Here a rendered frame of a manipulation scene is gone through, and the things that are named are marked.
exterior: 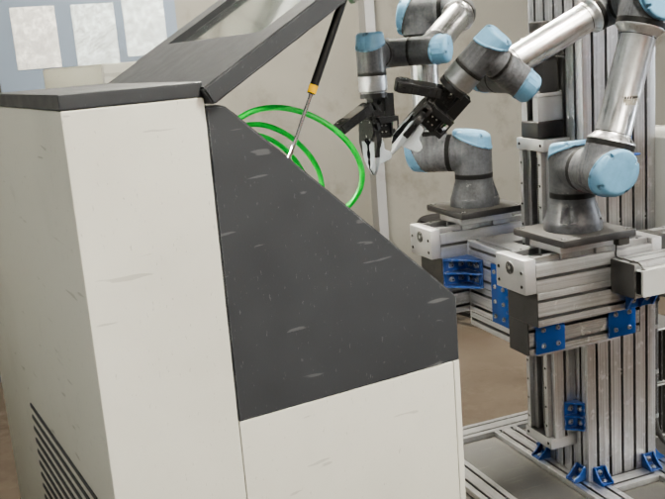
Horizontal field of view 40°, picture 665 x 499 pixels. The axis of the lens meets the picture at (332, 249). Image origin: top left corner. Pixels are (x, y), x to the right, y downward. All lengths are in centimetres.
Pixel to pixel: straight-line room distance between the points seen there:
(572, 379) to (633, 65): 98
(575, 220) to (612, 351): 55
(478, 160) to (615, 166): 64
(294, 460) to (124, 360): 47
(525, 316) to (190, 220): 98
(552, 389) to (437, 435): 62
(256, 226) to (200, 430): 44
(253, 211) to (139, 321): 32
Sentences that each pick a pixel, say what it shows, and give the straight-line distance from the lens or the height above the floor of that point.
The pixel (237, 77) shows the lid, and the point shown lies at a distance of 181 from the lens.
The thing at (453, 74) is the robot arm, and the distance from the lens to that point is 210.
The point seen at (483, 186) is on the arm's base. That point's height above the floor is 110.
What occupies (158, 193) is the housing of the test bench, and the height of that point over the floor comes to 130.
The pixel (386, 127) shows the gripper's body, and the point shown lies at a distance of 238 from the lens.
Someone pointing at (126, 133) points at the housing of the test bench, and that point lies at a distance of 176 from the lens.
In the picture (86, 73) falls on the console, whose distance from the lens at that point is 262.
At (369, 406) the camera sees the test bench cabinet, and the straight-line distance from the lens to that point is 211.
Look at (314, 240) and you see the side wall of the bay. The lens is 194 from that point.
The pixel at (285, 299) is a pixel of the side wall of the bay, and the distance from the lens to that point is 193.
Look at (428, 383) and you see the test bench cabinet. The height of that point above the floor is 75.
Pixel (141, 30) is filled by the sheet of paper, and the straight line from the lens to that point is 485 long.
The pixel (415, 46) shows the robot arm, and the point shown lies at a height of 153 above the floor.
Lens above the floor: 154
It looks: 12 degrees down
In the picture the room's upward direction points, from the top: 5 degrees counter-clockwise
